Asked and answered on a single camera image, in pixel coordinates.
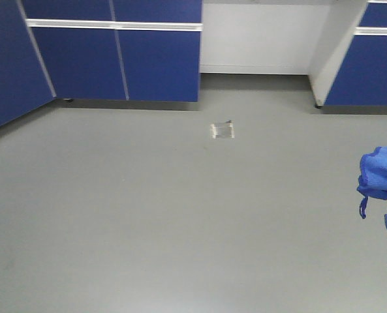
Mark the blue corner cabinet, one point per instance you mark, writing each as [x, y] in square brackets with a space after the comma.
[25, 84]

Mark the right blue cabinet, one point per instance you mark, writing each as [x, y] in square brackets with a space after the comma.
[349, 66]

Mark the silver floor plate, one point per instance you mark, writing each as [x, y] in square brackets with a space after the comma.
[223, 130]

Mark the blue microfiber cloth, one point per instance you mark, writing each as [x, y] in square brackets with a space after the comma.
[372, 182]

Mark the left blue cabinet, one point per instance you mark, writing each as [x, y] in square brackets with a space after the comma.
[119, 50]

